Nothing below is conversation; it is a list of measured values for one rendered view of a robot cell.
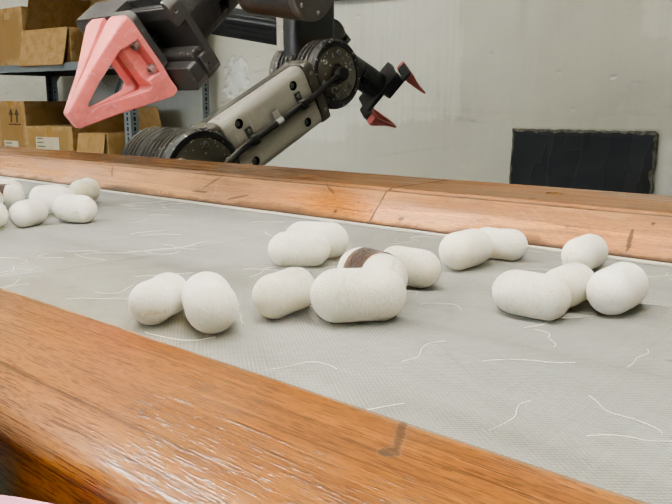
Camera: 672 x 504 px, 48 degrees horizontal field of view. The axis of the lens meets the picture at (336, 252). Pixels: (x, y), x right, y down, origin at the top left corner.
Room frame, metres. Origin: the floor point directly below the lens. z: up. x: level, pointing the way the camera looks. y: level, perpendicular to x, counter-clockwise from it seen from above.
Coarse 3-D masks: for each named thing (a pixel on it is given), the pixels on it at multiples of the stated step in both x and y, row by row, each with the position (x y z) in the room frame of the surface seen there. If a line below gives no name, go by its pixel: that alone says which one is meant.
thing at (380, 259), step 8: (344, 256) 0.33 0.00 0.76; (376, 256) 0.32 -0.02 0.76; (384, 256) 0.31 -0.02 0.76; (392, 256) 0.32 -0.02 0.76; (368, 264) 0.31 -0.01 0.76; (376, 264) 0.31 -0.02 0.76; (384, 264) 0.31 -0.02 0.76; (392, 264) 0.31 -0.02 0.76; (400, 264) 0.31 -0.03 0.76; (400, 272) 0.31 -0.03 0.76
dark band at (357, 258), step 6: (354, 252) 0.33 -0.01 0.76; (360, 252) 0.32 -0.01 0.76; (366, 252) 0.32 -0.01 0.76; (372, 252) 0.32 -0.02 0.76; (378, 252) 0.32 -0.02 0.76; (384, 252) 0.33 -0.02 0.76; (348, 258) 0.32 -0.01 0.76; (354, 258) 0.32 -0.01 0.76; (360, 258) 0.32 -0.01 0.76; (366, 258) 0.32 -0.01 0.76; (348, 264) 0.32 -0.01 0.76; (354, 264) 0.32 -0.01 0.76; (360, 264) 0.32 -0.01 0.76
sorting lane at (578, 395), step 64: (0, 256) 0.42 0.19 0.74; (64, 256) 0.42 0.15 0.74; (128, 256) 0.42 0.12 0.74; (192, 256) 0.42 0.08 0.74; (256, 256) 0.42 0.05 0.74; (128, 320) 0.29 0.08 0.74; (256, 320) 0.29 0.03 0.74; (320, 320) 0.29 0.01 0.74; (448, 320) 0.29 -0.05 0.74; (512, 320) 0.29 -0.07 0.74; (576, 320) 0.29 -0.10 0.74; (640, 320) 0.29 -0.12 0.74; (320, 384) 0.22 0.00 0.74; (384, 384) 0.22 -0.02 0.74; (448, 384) 0.22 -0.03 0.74; (512, 384) 0.22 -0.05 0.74; (576, 384) 0.22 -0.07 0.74; (640, 384) 0.22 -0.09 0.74; (512, 448) 0.18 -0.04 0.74; (576, 448) 0.18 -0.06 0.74; (640, 448) 0.18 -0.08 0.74
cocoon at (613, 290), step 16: (608, 272) 0.29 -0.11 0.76; (624, 272) 0.29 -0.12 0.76; (640, 272) 0.30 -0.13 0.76; (592, 288) 0.29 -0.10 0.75; (608, 288) 0.29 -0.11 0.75; (624, 288) 0.29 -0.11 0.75; (640, 288) 0.30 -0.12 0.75; (592, 304) 0.30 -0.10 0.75; (608, 304) 0.29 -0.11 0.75; (624, 304) 0.29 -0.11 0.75
